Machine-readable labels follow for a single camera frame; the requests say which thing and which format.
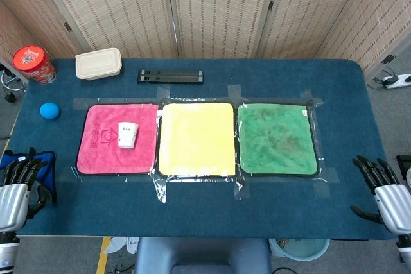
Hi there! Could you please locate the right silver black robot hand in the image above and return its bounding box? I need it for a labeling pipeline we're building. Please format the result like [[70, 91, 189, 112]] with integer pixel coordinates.
[[349, 155, 411, 235]]

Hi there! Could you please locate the light blue bucket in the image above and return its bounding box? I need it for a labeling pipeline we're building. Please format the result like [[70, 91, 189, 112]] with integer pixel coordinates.
[[268, 238, 331, 262]]

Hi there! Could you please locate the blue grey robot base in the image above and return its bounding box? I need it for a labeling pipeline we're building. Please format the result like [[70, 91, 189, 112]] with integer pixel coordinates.
[[134, 237, 272, 274]]

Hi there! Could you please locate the white crumpled bag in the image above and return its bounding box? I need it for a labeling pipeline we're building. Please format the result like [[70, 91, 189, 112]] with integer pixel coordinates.
[[105, 237, 139, 255]]

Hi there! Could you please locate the clear tape strip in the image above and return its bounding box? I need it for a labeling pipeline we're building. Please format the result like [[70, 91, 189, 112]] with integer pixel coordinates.
[[153, 176, 168, 204], [233, 177, 251, 200]]

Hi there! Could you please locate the small white paper cup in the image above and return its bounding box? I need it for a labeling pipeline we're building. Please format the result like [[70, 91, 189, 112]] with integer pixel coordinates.
[[117, 121, 139, 150]]

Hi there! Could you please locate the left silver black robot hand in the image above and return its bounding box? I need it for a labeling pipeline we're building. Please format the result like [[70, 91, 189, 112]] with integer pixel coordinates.
[[0, 157, 49, 232]]

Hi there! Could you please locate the blue fabric bag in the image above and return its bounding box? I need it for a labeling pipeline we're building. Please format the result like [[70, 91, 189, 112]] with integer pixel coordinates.
[[0, 147, 58, 204]]

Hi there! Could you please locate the pink cloth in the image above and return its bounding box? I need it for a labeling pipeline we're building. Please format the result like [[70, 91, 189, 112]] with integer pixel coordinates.
[[76, 103, 161, 175]]

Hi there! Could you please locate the blue ball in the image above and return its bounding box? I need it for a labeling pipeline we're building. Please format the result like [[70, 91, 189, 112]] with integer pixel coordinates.
[[39, 102, 60, 119]]

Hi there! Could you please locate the woven folding screen panel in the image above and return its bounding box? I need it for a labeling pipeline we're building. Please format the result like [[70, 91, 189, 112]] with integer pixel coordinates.
[[256, 0, 380, 60], [31, 0, 179, 60], [0, 0, 87, 63], [316, 0, 411, 76], [165, 0, 280, 60]]

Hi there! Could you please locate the chrome stool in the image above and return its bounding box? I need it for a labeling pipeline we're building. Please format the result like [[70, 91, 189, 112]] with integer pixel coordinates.
[[0, 65, 26, 103]]

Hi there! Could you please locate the red snack canister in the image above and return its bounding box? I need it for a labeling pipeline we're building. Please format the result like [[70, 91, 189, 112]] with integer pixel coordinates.
[[12, 45, 57, 85]]

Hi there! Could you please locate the yellow cloth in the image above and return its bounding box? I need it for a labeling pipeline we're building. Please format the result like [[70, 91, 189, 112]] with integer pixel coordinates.
[[157, 102, 238, 178]]

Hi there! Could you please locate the black box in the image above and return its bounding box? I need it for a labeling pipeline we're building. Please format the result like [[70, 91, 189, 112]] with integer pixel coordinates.
[[396, 154, 411, 188]]

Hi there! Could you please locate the beige lidded lunch box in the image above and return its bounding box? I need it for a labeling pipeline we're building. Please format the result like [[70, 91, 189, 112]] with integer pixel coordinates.
[[74, 47, 123, 81]]

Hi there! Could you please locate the black folded stand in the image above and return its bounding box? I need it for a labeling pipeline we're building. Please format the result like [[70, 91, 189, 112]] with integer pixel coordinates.
[[137, 69, 204, 85]]

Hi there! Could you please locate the white power strip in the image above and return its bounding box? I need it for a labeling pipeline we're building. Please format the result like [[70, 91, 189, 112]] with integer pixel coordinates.
[[383, 74, 411, 90]]

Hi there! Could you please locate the green cloth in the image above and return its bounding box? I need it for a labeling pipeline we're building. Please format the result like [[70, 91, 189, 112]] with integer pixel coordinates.
[[236, 102, 319, 177]]

